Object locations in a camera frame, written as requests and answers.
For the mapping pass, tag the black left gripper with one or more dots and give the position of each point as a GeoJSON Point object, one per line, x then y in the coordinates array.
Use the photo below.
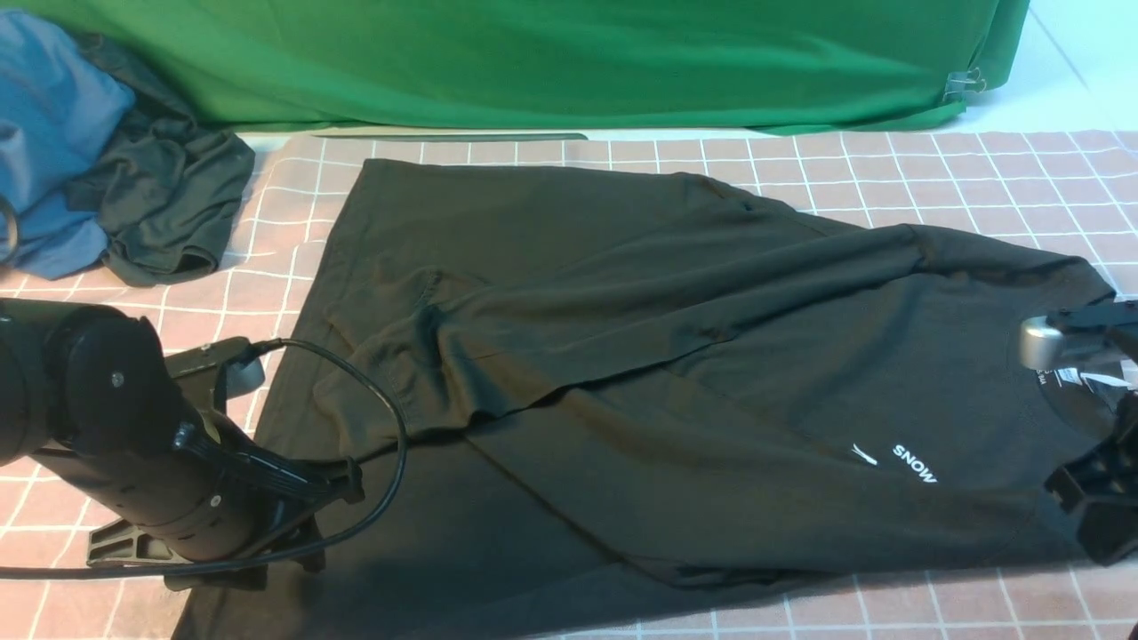
{"type": "Point", "coordinates": [197, 502]}

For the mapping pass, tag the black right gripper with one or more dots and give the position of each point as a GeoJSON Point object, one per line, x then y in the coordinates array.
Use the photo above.
{"type": "Point", "coordinates": [1099, 490]}

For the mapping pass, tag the dark gray long-sleeve top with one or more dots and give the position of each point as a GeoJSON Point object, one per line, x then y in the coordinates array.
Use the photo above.
{"type": "Point", "coordinates": [633, 395]}

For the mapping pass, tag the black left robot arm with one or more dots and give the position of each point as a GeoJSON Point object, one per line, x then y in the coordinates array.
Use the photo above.
{"type": "Point", "coordinates": [51, 349]}

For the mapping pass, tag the pink checkered tablecloth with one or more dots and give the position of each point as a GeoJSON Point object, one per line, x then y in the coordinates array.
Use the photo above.
{"type": "Point", "coordinates": [1061, 191]}

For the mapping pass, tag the dark gray crumpled garment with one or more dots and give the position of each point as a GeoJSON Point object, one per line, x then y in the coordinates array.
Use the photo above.
{"type": "Point", "coordinates": [166, 188]}

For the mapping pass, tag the metal binder clip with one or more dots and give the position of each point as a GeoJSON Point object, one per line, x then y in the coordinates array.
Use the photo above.
{"type": "Point", "coordinates": [959, 85]}

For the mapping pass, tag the blue crumpled garment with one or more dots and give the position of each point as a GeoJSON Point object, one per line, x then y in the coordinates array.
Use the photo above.
{"type": "Point", "coordinates": [58, 111]}

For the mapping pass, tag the green backdrop cloth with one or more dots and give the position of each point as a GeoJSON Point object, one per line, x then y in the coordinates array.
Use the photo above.
{"type": "Point", "coordinates": [784, 67]}

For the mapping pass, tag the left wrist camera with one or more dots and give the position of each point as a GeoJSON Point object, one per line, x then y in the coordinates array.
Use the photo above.
{"type": "Point", "coordinates": [212, 374]}

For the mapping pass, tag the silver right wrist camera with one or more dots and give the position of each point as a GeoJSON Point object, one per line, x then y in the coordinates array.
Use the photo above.
{"type": "Point", "coordinates": [1080, 337]}

